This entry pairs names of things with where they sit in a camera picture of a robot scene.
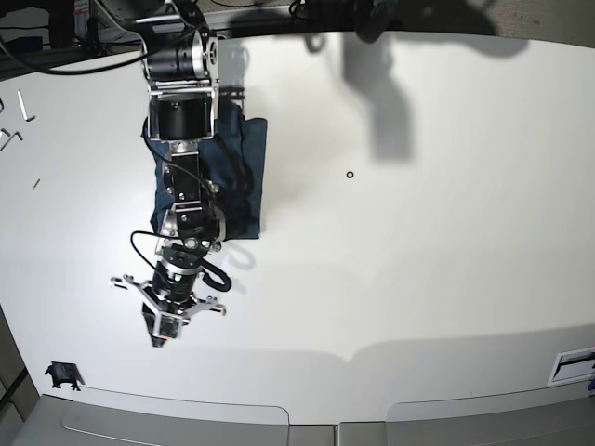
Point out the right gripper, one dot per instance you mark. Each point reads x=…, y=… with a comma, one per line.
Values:
x=172, y=290

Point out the blue T-shirt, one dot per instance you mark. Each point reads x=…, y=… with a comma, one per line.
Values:
x=234, y=160

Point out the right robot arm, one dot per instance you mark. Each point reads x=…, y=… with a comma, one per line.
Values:
x=181, y=70

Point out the black plastic clip part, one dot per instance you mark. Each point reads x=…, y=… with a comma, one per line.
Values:
x=64, y=373

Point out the silver hex key pair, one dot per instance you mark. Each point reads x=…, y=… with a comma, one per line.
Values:
x=7, y=138

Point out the long silver hex key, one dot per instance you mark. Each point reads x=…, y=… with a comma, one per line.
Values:
x=27, y=117

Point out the blue box in background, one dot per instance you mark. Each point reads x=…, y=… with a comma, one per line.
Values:
x=25, y=44

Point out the right grey chair back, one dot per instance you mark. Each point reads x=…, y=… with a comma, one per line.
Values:
x=561, y=415

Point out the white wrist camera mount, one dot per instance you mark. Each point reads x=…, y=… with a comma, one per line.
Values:
x=177, y=320

